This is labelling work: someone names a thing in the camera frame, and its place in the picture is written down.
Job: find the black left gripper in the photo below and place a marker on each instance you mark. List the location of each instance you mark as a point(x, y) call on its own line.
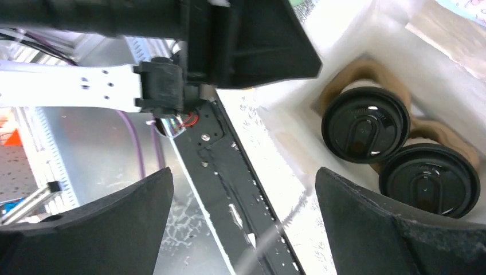
point(241, 44)

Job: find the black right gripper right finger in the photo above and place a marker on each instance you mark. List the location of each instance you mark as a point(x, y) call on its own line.
point(369, 233)

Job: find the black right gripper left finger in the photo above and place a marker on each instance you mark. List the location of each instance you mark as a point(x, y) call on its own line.
point(120, 233)

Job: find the black cup lid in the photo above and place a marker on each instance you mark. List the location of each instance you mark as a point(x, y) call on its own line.
point(432, 178)
point(365, 125)

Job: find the light blue paper bag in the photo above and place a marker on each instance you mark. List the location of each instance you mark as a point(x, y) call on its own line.
point(435, 48)

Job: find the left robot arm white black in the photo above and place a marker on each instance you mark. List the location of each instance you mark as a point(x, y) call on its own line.
point(158, 86)

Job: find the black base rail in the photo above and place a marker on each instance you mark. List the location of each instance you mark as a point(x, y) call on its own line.
point(224, 183)

